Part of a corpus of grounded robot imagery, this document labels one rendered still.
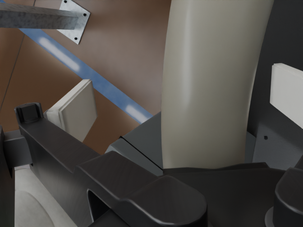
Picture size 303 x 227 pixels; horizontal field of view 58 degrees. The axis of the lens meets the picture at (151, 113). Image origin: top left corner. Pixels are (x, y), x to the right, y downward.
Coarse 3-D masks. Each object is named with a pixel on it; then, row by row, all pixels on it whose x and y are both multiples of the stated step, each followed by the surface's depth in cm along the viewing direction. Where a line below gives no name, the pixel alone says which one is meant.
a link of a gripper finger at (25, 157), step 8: (8, 136) 13; (16, 136) 13; (8, 144) 12; (16, 144) 13; (24, 144) 13; (8, 152) 13; (16, 152) 13; (24, 152) 13; (8, 160) 13; (16, 160) 13; (24, 160) 13; (8, 168) 13
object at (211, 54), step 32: (192, 0) 7; (224, 0) 7; (256, 0) 7; (192, 32) 8; (224, 32) 7; (256, 32) 8; (192, 64) 8; (224, 64) 8; (256, 64) 8; (192, 96) 8; (224, 96) 8; (192, 128) 8; (224, 128) 8; (192, 160) 9; (224, 160) 9
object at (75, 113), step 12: (84, 84) 18; (72, 96) 16; (84, 96) 18; (60, 108) 14; (72, 108) 15; (84, 108) 17; (60, 120) 14; (72, 120) 15; (84, 120) 17; (72, 132) 15; (84, 132) 17
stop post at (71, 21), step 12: (72, 0) 156; (0, 12) 112; (12, 12) 117; (24, 12) 123; (36, 12) 130; (48, 12) 138; (60, 12) 148; (72, 12) 157; (84, 12) 154; (0, 24) 116; (12, 24) 121; (24, 24) 127; (36, 24) 133; (48, 24) 140; (60, 24) 147; (72, 24) 155; (84, 24) 156; (72, 36) 161
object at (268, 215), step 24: (168, 168) 8; (192, 168) 8; (240, 168) 8; (264, 168) 8; (216, 192) 7; (240, 192) 7; (264, 192) 7; (216, 216) 6; (240, 216) 6; (264, 216) 6
